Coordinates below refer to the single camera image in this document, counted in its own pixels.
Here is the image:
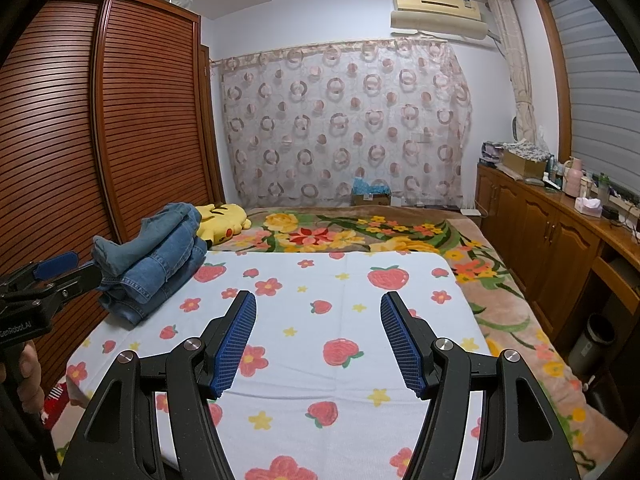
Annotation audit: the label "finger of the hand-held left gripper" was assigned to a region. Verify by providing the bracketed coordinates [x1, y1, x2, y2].
[0, 251, 80, 301]
[30, 261, 104, 311]

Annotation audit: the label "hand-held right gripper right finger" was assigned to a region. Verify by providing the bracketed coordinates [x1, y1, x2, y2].
[380, 291, 583, 480]

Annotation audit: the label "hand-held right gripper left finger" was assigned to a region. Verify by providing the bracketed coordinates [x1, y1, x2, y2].
[65, 290, 258, 480]

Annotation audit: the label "blue denim pants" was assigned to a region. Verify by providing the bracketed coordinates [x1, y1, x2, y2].
[97, 201, 209, 331]

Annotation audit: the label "person's left hand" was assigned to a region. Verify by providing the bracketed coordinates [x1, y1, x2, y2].
[19, 341, 47, 412]

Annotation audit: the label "strawberry flower print bed sheet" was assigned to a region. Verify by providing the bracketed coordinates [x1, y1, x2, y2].
[65, 249, 493, 480]

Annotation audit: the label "red printed cloth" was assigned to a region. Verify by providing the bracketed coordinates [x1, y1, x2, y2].
[42, 379, 71, 429]

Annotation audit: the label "yellow plush toy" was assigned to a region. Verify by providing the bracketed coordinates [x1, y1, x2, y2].
[195, 202, 253, 246]

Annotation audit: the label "floral plush blanket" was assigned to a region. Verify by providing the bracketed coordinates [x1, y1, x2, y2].
[205, 205, 628, 461]

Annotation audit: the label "cardboard box with blue cloth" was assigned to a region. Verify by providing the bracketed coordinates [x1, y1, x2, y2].
[351, 177, 393, 207]

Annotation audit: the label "wooden louvred wardrobe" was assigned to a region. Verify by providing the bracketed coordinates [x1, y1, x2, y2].
[0, 0, 226, 402]

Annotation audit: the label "wooden sideboard cabinet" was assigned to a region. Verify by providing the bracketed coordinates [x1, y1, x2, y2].
[472, 160, 640, 347]

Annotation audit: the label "black waste bin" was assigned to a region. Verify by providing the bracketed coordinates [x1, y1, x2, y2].
[570, 314, 617, 376]

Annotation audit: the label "open cardboard box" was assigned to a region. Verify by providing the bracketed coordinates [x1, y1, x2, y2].
[501, 142, 549, 180]

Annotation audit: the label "circle pattern sheer curtain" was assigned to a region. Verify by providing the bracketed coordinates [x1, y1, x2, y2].
[215, 37, 473, 209]

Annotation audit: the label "pink tissue box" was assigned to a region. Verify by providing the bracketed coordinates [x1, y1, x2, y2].
[574, 196, 604, 219]

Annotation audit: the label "pink thermos jug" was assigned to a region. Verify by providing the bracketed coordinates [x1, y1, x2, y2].
[562, 157, 585, 197]

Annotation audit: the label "white power strip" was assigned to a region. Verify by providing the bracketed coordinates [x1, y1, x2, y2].
[607, 185, 640, 212]

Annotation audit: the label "beige tied window curtain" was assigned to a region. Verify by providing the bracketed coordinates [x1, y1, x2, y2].
[487, 0, 544, 149]

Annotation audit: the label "grey window blind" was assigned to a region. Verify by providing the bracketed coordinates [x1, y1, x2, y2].
[542, 0, 640, 211]

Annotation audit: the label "wooden window frame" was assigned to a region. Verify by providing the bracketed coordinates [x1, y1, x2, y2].
[530, 0, 577, 162]

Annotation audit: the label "cream wall air conditioner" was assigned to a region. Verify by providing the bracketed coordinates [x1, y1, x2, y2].
[390, 0, 490, 44]

